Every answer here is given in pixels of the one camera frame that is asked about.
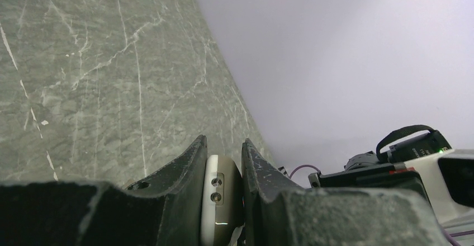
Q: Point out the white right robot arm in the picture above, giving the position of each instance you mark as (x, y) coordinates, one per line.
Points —
(404, 144)

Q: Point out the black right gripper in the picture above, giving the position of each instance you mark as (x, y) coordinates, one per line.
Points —
(396, 176)

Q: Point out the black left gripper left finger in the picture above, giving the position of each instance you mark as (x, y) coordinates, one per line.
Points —
(163, 208)

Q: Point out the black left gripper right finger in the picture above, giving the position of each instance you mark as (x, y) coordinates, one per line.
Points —
(280, 212)

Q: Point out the white remote control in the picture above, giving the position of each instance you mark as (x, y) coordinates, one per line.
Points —
(222, 215)

